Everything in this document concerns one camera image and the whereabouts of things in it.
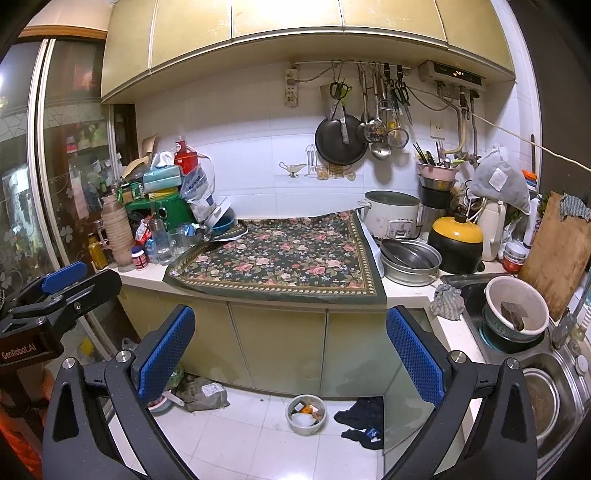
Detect white plastic trash bucket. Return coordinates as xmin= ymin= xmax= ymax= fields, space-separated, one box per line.
xmin=284 ymin=394 xmax=328 ymax=436

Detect steel sink basin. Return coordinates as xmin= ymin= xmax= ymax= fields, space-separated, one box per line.
xmin=523 ymin=353 xmax=590 ymax=469

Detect stack of paper cups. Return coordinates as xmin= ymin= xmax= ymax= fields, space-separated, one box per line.
xmin=101 ymin=194 xmax=134 ymax=271

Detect clear plastic bottle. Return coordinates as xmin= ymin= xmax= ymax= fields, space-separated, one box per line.
xmin=149 ymin=218 xmax=173 ymax=265

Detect bag of green vegetables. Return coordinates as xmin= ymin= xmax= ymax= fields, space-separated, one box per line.
xmin=164 ymin=364 xmax=184 ymax=391

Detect grey bag on floor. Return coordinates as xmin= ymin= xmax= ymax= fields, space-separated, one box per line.
xmin=176 ymin=375 xmax=230 ymax=412

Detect green box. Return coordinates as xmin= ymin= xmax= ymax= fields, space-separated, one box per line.
xmin=125 ymin=193 xmax=195 ymax=230

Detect white bowl in sink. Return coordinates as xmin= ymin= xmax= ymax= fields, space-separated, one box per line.
xmin=483 ymin=276 xmax=550 ymax=343

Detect dark cloth on floor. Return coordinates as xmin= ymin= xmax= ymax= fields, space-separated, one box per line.
xmin=334 ymin=397 xmax=384 ymax=451

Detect grey dish rag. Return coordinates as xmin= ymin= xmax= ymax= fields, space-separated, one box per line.
xmin=430 ymin=283 xmax=465 ymax=321

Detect blue bowl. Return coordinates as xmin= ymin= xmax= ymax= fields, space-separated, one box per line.
xmin=212 ymin=213 xmax=235 ymax=237

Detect white blue plastic bag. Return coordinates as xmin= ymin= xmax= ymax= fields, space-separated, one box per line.
xmin=180 ymin=154 xmax=216 ymax=223

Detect red container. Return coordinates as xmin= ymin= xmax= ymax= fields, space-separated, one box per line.
xmin=174 ymin=136 xmax=199 ymax=176

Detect wooden cutting board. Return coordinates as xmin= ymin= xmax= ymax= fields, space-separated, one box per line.
xmin=518 ymin=192 xmax=590 ymax=322

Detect stainless steel pot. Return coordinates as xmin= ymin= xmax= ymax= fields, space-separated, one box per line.
xmin=380 ymin=239 xmax=442 ymax=287

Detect yellow lid black pot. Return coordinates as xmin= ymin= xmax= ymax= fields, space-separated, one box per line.
xmin=428 ymin=213 xmax=484 ymax=275

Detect white thermos jug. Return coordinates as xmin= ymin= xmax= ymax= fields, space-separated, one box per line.
xmin=477 ymin=200 xmax=506 ymax=262

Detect floral green table mat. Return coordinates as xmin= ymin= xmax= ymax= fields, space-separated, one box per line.
xmin=163 ymin=210 xmax=387 ymax=307

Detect white rice cooker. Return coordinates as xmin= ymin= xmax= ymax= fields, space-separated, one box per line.
xmin=360 ymin=190 xmax=421 ymax=240

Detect upper yellow cabinets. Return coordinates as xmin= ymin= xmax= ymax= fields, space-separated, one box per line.
xmin=101 ymin=1 xmax=515 ymax=103

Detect grey hanging cloth bag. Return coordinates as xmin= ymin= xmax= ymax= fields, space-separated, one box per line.
xmin=468 ymin=147 xmax=530 ymax=215

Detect pink utensil holder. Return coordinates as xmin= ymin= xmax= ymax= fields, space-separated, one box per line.
xmin=417 ymin=163 xmax=457 ymax=182

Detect black hanging wok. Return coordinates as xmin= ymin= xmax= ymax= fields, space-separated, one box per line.
xmin=315 ymin=114 xmax=368 ymax=166

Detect hanging strainer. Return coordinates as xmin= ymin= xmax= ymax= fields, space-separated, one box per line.
xmin=384 ymin=63 xmax=410 ymax=149

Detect hanging steel ladle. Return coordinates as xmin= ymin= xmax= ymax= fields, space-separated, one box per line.
xmin=370 ymin=74 xmax=392 ymax=161

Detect water heater unit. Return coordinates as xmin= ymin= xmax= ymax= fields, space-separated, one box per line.
xmin=418 ymin=60 xmax=486 ymax=91

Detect power strip on wall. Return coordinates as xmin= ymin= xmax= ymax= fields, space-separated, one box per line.
xmin=283 ymin=68 xmax=298 ymax=108

